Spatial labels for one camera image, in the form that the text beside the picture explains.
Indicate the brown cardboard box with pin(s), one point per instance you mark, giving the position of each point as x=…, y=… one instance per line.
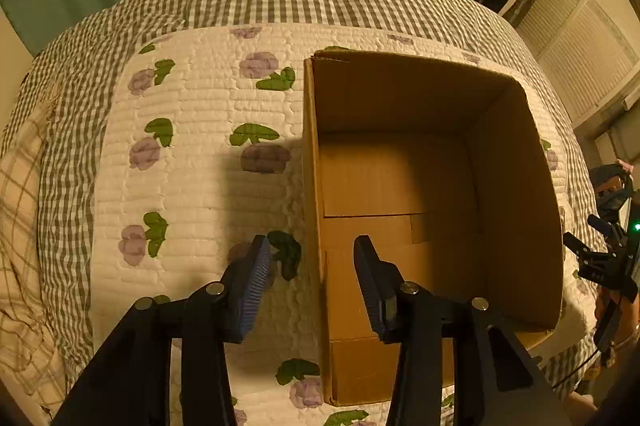
x=441, y=164

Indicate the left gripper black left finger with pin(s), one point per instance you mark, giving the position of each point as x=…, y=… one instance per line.
x=127, y=380

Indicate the white louvered wardrobe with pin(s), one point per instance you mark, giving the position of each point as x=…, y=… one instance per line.
x=588, y=49

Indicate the grey gingham bedspread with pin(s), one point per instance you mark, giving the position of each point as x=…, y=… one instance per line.
x=77, y=72

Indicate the beige plaid blanket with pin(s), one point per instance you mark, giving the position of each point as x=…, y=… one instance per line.
x=28, y=351

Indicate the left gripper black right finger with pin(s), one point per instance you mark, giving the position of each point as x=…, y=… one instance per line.
x=496, y=381

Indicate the white floral quilted blanket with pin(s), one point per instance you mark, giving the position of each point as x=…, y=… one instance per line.
x=203, y=150

